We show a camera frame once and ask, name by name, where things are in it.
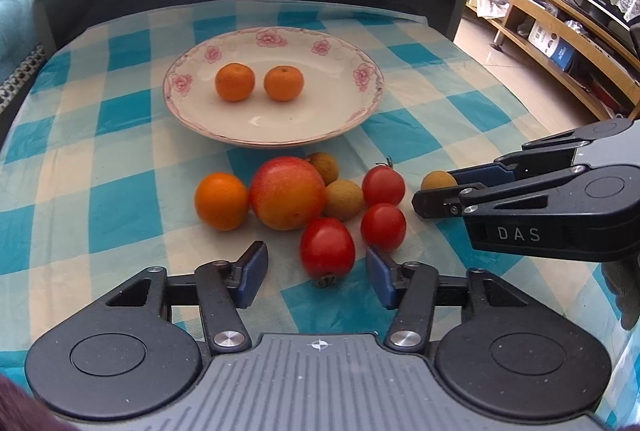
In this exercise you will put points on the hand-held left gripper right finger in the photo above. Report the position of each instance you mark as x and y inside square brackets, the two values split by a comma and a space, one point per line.
[378, 277]

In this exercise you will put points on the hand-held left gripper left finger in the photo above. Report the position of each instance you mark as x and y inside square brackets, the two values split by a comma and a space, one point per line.
[254, 272]

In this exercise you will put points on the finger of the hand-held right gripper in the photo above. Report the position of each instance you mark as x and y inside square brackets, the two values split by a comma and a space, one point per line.
[440, 204]
[480, 172]

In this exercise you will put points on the brown longan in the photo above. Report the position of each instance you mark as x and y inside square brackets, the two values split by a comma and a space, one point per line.
[344, 200]
[326, 165]
[436, 180]

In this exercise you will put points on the red tomato with green stem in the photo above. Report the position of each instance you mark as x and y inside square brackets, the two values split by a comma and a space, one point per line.
[383, 186]

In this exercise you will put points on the smooth orange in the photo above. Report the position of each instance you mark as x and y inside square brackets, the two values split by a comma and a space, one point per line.
[222, 202]

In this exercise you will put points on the red yellow apple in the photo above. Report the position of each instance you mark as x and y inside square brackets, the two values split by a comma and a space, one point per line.
[287, 192]

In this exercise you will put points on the floral white plate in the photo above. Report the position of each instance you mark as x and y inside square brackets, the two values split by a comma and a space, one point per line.
[280, 121]

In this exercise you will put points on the person's left forearm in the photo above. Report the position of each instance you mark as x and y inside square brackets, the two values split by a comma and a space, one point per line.
[20, 408]

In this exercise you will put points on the person's right hand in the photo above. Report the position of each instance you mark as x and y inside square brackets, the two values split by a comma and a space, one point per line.
[622, 298]

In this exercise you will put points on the blue checked tablecloth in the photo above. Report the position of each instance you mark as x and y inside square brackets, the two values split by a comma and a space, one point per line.
[125, 211]

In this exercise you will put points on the blue box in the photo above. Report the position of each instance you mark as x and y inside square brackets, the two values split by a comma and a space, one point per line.
[563, 55]

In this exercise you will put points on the white box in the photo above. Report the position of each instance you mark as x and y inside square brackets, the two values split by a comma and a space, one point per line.
[542, 36]

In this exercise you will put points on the wooden shelf unit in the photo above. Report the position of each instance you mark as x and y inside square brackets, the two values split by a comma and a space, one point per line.
[520, 8]

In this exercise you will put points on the white crumpled bag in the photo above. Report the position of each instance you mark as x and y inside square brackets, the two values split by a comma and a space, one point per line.
[487, 2]

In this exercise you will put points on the small tangerine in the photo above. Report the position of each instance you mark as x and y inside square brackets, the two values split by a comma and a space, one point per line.
[283, 83]
[235, 82]

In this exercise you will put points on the teal blanket with houndstooth trim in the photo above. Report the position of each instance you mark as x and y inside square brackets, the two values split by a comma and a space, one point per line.
[12, 26]

